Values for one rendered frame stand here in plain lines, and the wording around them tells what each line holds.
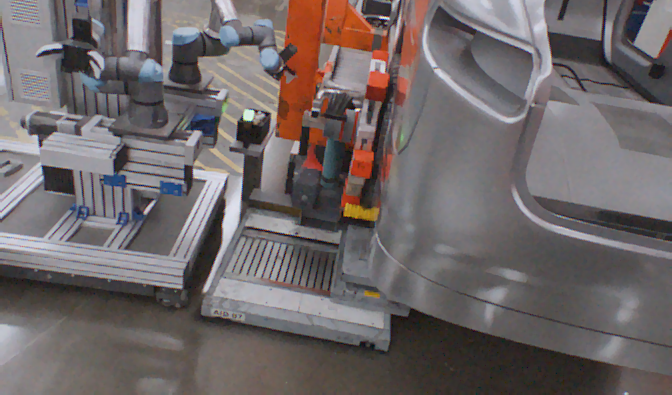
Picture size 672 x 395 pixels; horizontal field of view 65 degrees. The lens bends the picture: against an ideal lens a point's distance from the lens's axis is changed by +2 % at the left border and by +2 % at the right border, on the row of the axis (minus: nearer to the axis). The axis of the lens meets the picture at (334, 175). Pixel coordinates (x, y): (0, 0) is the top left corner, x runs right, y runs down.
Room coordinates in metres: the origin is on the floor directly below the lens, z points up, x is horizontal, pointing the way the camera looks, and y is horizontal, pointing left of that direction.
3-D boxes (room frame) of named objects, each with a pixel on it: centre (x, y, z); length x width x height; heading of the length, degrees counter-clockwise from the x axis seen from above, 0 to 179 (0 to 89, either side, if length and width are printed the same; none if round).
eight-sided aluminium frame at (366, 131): (2.05, -0.09, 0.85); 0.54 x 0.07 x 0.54; 179
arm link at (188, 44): (2.34, 0.77, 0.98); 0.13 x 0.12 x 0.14; 131
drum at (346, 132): (2.05, -0.02, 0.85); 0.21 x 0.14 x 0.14; 89
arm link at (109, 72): (1.55, 0.79, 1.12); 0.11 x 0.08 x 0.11; 107
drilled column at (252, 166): (2.67, 0.48, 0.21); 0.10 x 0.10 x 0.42; 89
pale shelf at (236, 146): (2.64, 0.48, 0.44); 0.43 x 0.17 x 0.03; 179
